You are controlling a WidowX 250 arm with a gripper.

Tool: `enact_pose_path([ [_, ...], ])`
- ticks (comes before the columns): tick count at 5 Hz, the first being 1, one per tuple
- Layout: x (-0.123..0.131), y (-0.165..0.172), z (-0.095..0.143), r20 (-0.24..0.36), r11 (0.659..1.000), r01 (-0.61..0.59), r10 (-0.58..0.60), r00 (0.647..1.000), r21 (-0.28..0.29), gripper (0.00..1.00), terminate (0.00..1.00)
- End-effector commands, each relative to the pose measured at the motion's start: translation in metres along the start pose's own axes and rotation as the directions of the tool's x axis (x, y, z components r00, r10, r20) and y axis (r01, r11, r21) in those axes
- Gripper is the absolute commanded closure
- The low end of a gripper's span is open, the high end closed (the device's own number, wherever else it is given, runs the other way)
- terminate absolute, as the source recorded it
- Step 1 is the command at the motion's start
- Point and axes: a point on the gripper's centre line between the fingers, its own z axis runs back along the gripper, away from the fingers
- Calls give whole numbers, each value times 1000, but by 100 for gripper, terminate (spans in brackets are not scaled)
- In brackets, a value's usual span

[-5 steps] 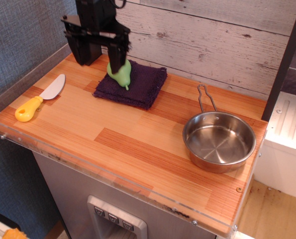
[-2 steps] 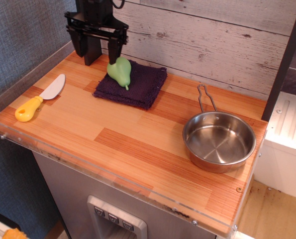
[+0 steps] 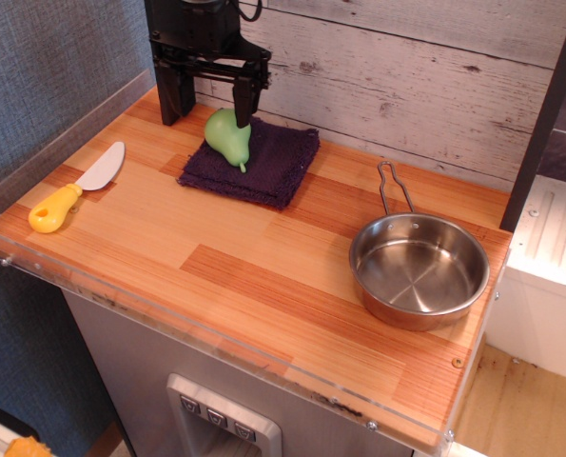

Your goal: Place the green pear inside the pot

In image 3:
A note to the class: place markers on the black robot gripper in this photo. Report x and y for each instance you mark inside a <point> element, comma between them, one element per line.
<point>217,50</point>

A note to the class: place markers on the green toy pear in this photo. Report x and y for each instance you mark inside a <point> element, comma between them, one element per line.
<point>224,136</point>

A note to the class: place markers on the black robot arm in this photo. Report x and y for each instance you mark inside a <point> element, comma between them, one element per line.
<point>202,39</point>

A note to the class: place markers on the stainless steel pot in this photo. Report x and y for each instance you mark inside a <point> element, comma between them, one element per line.
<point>414,270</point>

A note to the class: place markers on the purple folded cloth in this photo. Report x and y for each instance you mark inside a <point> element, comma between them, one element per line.
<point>279,158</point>

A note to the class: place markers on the silver toy fridge cabinet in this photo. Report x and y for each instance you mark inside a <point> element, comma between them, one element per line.
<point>135,362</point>

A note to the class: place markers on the silver dispenser panel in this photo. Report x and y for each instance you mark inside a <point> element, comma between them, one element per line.
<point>210,424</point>

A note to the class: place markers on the orange and black object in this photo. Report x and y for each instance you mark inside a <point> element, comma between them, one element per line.
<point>26,447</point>

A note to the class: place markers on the dark left shelf post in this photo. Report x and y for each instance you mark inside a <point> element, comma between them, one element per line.
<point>176,90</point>

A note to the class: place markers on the dark shelf post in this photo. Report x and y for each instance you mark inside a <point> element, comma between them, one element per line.
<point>527,172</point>
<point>176,90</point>

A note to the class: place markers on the yellow-handled toy knife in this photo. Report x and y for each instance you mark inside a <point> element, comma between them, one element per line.
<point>50,214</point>

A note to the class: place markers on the clear acrylic guard rail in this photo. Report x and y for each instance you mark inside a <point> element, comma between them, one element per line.
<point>231,346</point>

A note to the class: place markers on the dark right shelf post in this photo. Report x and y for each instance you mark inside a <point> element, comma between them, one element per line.
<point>527,172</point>

